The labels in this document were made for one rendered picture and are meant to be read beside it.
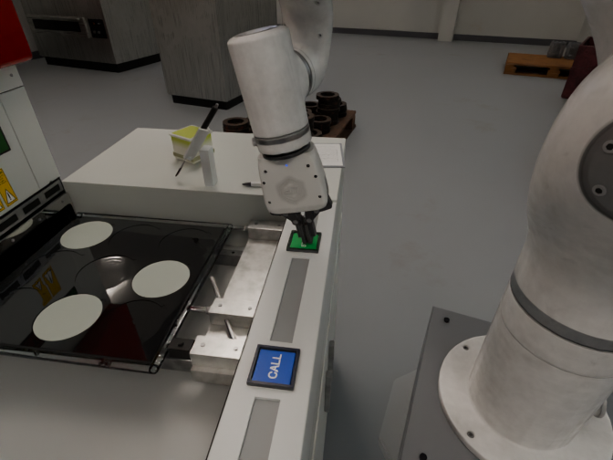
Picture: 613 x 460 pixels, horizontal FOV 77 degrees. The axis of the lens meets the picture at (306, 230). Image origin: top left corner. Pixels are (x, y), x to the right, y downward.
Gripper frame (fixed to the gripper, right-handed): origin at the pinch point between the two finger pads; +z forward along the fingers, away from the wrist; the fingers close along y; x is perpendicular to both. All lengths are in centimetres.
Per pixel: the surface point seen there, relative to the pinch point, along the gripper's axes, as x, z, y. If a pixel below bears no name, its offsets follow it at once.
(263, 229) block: 10.5, 5.7, -12.2
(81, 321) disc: -17.8, 1.6, -34.8
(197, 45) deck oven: 370, -4, -171
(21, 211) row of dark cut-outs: 2, -10, -57
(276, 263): -6.3, 1.9, -4.6
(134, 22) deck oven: 569, -38, -347
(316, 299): -13.8, 3.4, 2.7
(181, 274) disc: -4.7, 4.0, -23.8
